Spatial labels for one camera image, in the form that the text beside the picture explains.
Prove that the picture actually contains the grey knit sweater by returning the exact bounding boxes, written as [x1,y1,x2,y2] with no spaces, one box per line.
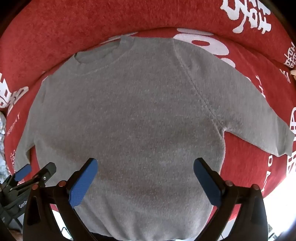
[15,37,294,240]

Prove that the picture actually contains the red seat cushion white print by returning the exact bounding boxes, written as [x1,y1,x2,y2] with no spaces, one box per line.
[1,27,295,196]

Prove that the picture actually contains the red back cushion white print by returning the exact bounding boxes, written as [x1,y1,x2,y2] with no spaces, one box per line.
[1,1,295,109]

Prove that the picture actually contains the orange fabric item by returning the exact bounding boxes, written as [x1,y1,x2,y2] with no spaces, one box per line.
[290,69,296,80]

